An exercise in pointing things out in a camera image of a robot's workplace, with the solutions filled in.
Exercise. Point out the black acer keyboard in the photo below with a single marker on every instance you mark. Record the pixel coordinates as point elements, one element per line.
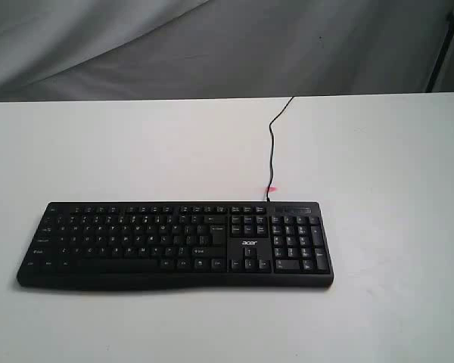
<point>171,245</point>

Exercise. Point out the grey backdrop cloth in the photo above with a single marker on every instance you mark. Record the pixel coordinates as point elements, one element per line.
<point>141,50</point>

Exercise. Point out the black tripod stand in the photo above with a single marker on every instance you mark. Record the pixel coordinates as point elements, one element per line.
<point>438,72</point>

